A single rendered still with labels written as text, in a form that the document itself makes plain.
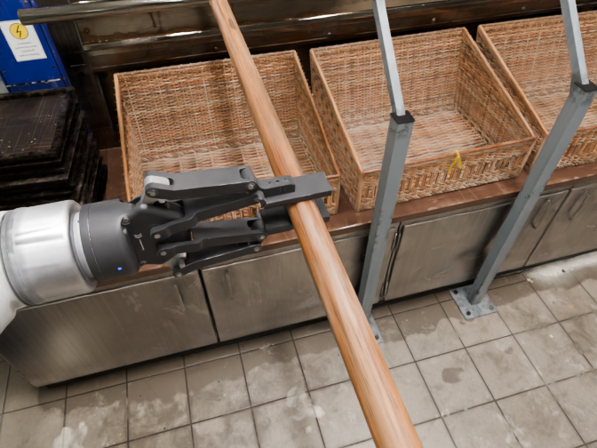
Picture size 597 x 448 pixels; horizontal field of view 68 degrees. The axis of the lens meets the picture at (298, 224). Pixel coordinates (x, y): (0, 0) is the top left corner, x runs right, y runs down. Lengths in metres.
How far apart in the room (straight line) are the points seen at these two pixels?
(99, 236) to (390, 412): 0.28
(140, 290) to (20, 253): 0.89
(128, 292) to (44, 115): 0.50
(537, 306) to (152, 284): 1.45
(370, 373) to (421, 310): 1.50
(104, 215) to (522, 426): 1.54
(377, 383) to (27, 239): 0.31
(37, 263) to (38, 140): 0.81
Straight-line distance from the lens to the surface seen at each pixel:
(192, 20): 1.42
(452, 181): 1.41
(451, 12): 1.72
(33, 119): 1.32
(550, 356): 1.92
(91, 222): 0.43
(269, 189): 0.43
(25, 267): 0.44
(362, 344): 0.36
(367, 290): 1.48
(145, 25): 1.42
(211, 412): 1.64
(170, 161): 1.51
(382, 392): 0.34
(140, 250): 0.46
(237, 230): 0.46
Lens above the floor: 1.52
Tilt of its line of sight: 48 degrees down
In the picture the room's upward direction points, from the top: straight up
